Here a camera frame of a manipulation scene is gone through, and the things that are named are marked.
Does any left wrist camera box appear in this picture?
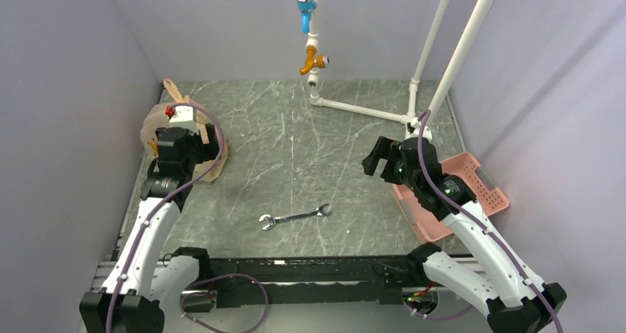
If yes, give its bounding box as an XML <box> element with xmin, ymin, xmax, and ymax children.
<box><xmin>165</xmin><ymin>105</ymin><xmax>199</xmax><ymax>134</ymax></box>

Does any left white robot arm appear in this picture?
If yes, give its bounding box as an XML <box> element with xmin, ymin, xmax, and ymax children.
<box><xmin>79</xmin><ymin>124</ymin><xmax>225</xmax><ymax>332</ymax></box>

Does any blue tap valve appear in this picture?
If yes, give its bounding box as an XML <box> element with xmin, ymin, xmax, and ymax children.
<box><xmin>297</xmin><ymin>0</ymin><xmax>317</xmax><ymax>34</ymax></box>

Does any orange tap valve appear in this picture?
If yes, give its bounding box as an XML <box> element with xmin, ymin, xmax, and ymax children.
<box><xmin>299</xmin><ymin>45</ymin><xmax>329</xmax><ymax>75</ymax></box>

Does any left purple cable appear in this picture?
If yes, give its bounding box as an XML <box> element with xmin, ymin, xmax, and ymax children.
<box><xmin>104</xmin><ymin>101</ymin><xmax>227</xmax><ymax>333</ymax></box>

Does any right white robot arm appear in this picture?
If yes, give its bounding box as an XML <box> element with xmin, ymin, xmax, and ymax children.
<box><xmin>362</xmin><ymin>137</ymin><xmax>567</xmax><ymax>332</ymax></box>

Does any silver open-end wrench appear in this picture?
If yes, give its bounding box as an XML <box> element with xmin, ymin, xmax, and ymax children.
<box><xmin>258</xmin><ymin>203</ymin><xmax>333</xmax><ymax>230</ymax></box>

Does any white PVC pipe frame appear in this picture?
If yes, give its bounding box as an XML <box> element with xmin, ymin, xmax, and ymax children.
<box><xmin>305</xmin><ymin>0</ymin><xmax>494</xmax><ymax>124</ymax></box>

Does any orange banana-print plastic bag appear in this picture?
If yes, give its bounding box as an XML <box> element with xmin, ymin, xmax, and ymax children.
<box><xmin>140</xmin><ymin>78</ymin><xmax>228</xmax><ymax>183</ymax></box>

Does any pink plastic basket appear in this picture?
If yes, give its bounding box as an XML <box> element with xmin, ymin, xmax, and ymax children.
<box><xmin>391</xmin><ymin>151</ymin><xmax>511</xmax><ymax>244</ymax></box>

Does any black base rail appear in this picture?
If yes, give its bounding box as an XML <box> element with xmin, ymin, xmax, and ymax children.
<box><xmin>182</xmin><ymin>255</ymin><xmax>433</xmax><ymax>313</ymax></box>

